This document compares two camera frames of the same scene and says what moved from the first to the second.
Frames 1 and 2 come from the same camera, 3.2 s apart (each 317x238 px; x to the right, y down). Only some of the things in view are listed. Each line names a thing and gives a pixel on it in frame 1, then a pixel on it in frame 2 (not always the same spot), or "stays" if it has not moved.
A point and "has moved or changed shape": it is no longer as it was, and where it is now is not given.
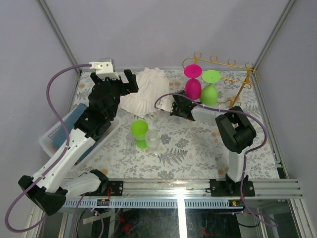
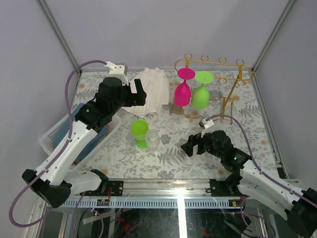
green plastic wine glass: [209, 93] has moved or changed shape
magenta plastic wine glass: [193, 86] has moved or changed shape
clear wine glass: [152, 140] stays
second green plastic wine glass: [139, 128] stays
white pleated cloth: [153, 83] stays
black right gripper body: [177, 111] -> [205, 144]
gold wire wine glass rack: [253, 76] has moved or changed shape
